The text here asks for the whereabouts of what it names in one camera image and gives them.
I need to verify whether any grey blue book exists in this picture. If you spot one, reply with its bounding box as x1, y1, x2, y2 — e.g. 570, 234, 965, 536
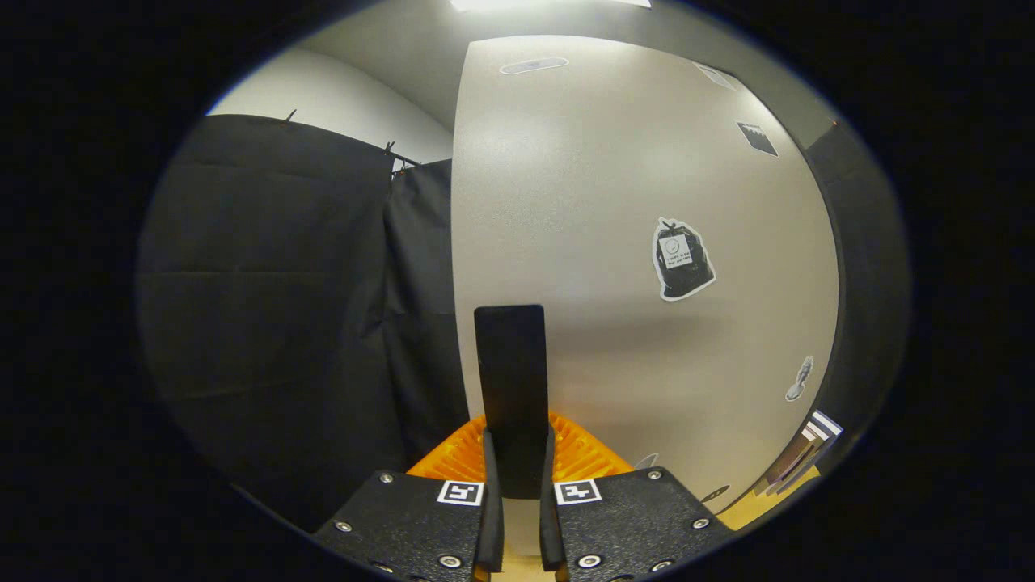
780, 410, 843, 492

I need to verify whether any black door handle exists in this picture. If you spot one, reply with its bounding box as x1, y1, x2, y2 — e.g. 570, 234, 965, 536
474, 305, 549, 500

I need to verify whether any black backdrop cloth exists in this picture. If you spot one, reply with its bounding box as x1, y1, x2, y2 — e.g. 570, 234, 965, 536
136, 113, 913, 534

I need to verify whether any white cabinet door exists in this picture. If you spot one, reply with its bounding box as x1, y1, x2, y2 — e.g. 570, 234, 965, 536
450, 35, 843, 559

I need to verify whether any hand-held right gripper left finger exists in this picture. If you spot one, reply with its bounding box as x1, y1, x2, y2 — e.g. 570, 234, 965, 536
314, 415, 505, 582

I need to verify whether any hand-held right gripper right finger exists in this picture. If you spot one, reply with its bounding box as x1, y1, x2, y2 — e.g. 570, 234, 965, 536
539, 412, 735, 582

